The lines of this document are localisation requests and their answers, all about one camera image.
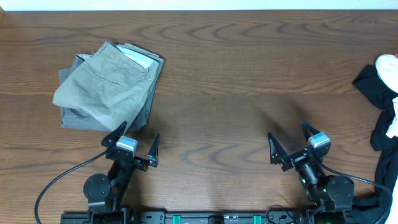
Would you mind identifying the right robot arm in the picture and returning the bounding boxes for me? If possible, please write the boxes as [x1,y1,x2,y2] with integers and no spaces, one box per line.
[267,120,354,224]

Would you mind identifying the folded khaki pants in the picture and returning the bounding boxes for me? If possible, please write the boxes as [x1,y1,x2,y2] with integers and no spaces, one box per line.
[53,41,164,131]

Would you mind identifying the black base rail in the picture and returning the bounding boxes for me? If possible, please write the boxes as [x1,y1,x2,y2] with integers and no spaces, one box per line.
[60,210,355,224]

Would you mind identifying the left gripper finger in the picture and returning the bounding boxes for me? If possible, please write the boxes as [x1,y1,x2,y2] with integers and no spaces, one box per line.
[101,121,127,147]
[147,133,160,167]

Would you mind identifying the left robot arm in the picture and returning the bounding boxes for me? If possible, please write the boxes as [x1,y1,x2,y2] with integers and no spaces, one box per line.
[83,122,160,223]

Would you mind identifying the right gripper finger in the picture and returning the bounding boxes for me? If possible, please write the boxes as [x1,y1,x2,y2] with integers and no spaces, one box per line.
[267,133,287,165]
[301,119,320,140]

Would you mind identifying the white printed t-shirt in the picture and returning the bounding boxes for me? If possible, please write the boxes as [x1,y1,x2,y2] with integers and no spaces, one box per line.
[375,54,397,138]

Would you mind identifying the black clothes pile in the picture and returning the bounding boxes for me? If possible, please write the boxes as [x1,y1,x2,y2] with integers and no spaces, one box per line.
[353,65,397,223]

